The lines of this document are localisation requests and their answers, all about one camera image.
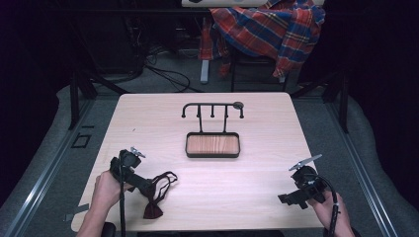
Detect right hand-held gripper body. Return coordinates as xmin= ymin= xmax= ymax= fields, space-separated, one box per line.
xmin=289 ymin=154 xmax=329 ymax=204

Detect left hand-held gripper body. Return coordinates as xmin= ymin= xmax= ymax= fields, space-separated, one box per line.
xmin=109 ymin=146 xmax=147 ymax=191

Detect dark red bow tie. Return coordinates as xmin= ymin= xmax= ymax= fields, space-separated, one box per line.
xmin=142 ymin=170 xmax=179 ymax=220

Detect person's right hand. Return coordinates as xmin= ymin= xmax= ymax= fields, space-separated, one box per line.
xmin=306 ymin=190 xmax=348 ymax=229

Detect person's left hand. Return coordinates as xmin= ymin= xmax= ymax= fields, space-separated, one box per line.
xmin=91 ymin=170 xmax=134 ymax=207

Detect grey tape strip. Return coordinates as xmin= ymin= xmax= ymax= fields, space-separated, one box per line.
xmin=62 ymin=202 xmax=91 ymax=223

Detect black hook rack wooden tray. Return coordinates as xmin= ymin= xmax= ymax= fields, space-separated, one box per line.
xmin=181 ymin=101 xmax=245 ymax=159

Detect black metal stand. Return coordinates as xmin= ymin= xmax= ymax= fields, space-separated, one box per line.
xmin=67 ymin=69 xmax=130 ymax=131
xmin=290 ymin=69 xmax=351 ymax=134

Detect white table leg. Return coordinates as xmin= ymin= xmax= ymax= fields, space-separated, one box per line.
xmin=200 ymin=58 xmax=210 ymax=85

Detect black metal chair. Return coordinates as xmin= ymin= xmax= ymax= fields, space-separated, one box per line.
xmin=229 ymin=48 xmax=289 ymax=94

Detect red blue plaid shirt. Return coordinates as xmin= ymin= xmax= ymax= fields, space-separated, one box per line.
xmin=198 ymin=0 xmax=327 ymax=79

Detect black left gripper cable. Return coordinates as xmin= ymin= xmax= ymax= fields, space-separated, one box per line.
xmin=118 ymin=151 xmax=127 ymax=237

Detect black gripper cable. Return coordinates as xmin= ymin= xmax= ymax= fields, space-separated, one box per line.
xmin=118 ymin=151 xmax=127 ymax=237
xmin=314 ymin=175 xmax=340 ymax=237

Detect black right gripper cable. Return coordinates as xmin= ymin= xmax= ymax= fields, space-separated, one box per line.
xmin=314 ymin=175 xmax=340 ymax=237

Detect aluminium floor rail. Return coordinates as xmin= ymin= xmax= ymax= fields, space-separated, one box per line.
xmin=325 ymin=101 xmax=400 ymax=237
xmin=0 ymin=98 xmax=97 ymax=237

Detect black floor cables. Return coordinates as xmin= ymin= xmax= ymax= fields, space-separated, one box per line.
xmin=143 ymin=45 xmax=203 ymax=94

